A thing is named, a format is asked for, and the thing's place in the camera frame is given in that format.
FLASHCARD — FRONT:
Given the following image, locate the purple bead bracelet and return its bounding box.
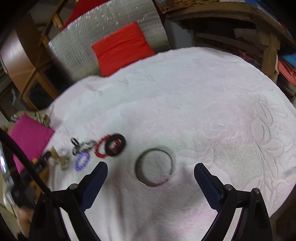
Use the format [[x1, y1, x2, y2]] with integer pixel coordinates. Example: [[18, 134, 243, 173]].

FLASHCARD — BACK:
[[74, 151, 90, 172]]

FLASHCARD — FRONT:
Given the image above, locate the beige hair claw clip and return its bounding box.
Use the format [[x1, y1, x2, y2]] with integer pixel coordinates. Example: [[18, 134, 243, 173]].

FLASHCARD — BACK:
[[50, 146, 70, 171]]

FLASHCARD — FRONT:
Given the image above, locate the red bead bracelet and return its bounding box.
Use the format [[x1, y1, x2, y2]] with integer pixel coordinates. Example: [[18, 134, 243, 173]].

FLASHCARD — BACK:
[[94, 134, 112, 159]]

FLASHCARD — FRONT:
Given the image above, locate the silver gold wristwatch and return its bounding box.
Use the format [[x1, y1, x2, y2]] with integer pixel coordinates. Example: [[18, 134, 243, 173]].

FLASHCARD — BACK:
[[71, 138, 96, 156]]

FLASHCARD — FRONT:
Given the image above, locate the black wide ring bangle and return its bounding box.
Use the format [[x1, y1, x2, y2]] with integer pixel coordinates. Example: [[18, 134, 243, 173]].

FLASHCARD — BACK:
[[104, 133, 126, 157]]

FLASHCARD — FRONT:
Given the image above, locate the gold metal bangle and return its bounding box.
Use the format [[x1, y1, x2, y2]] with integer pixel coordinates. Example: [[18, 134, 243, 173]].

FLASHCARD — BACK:
[[134, 148, 175, 187]]

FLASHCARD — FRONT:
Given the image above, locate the magenta pillow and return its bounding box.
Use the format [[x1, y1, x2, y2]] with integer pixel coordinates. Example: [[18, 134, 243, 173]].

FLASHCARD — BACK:
[[9, 113, 55, 161]]

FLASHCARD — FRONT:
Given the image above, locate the patterned beige cloth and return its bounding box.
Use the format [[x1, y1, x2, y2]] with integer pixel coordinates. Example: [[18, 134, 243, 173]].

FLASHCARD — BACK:
[[34, 110, 50, 128]]

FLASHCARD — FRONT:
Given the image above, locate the white textured blanket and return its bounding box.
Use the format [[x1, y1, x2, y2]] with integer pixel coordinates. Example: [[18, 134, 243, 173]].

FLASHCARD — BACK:
[[47, 47, 295, 240]]

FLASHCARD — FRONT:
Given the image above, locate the wooden cabinet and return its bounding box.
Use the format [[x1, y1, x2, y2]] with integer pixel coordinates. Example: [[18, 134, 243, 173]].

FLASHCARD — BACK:
[[1, 13, 60, 110]]

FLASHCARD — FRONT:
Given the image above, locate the silver foil insulation panel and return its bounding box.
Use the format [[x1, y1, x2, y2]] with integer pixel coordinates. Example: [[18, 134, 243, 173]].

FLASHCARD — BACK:
[[48, 1, 170, 82]]

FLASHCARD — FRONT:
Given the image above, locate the small red cushion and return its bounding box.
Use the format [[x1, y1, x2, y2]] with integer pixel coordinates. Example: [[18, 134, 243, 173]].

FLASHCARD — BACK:
[[92, 22, 155, 77]]

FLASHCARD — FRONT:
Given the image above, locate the large red cushion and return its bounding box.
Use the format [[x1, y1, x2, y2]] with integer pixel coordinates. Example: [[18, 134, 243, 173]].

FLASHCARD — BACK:
[[61, 0, 109, 30]]

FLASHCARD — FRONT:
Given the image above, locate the wooden shelf table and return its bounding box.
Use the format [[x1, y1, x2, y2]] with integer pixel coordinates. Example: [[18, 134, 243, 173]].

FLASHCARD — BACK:
[[165, 1, 295, 82]]

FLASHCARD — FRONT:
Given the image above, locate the wicker basket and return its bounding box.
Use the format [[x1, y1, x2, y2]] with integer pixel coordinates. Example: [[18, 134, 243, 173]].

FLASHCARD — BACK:
[[154, 0, 219, 14]]

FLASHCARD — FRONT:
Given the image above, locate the black cable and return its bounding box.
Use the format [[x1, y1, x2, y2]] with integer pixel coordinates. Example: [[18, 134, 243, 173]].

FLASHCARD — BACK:
[[0, 128, 52, 194]]

